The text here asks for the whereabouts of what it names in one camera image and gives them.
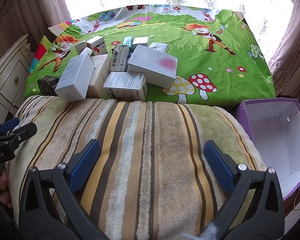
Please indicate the beige herbal medicine box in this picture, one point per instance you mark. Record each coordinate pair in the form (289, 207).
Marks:
(99, 76)

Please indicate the white saxophone print box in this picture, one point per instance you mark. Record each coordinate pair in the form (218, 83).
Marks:
(162, 47)

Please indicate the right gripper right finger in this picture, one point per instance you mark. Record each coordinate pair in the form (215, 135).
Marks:
(265, 217)

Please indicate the small white cube box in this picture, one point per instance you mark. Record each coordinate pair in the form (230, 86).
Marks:
(143, 41)

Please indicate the purple cardboard box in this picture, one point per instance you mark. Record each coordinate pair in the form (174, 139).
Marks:
(273, 125)

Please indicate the beige tall narrow box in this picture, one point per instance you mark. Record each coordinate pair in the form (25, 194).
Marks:
(80, 46)

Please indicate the small black box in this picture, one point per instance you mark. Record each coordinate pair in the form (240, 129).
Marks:
(47, 85)

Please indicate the cartoon green tablecloth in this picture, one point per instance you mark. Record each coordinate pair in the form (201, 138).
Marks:
(217, 45)

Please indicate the white blue-logo medicine box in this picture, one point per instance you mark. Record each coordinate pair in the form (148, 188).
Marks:
(119, 60)

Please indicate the striped towel cushion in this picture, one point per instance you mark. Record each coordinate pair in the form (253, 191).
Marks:
(152, 180)

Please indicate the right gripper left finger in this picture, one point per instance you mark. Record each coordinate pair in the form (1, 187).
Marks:
(38, 217)

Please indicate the tall white box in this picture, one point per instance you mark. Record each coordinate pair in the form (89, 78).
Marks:
(74, 82)

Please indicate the teal toothpaste box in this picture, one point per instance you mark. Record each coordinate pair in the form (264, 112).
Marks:
(127, 41)

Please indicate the cream bedside cabinet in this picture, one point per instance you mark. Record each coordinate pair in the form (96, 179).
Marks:
(14, 69)

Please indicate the white rounded plastic case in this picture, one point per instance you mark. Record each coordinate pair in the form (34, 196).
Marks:
(86, 51)

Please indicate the pink drape curtain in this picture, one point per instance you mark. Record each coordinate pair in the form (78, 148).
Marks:
(285, 63)

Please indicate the left hand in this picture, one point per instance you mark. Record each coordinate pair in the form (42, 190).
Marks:
(5, 196)

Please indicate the white text medicine box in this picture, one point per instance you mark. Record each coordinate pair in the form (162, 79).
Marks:
(126, 86)

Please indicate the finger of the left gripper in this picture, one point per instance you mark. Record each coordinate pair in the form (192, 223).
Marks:
(8, 125)
(23, 133)

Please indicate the large white pink-spot box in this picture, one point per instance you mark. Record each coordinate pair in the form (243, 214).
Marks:
(159, 68)

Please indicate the white red-logo box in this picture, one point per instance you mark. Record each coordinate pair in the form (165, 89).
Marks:
(97, 45)

